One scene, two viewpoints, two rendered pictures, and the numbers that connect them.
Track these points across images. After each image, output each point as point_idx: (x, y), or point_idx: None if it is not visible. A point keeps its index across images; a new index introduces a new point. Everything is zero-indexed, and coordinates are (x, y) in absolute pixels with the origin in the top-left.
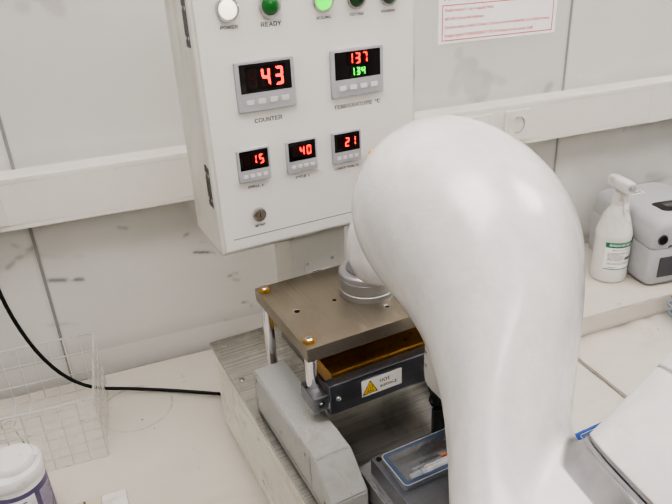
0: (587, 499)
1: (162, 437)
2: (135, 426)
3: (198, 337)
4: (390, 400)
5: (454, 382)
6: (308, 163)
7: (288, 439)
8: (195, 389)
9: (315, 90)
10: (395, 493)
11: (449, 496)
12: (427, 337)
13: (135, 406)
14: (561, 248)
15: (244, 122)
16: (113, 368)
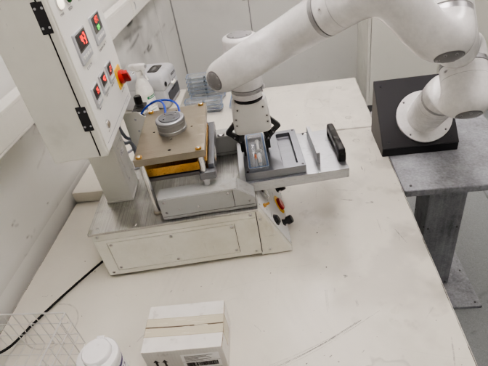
0: (446, 7)
1: (94, 311)
2: (70, 327)
3: (19, 278)
4: (197, 176)
5: (423, 3)
6: (107, 86)
7: (207, 202)
8: (66, 290)
9: (92, 43)
10: (266, 173)
11: (430, 25)
12: (406, 3)
13: (50, 326)
14: None
15: (86, 71)
16: None
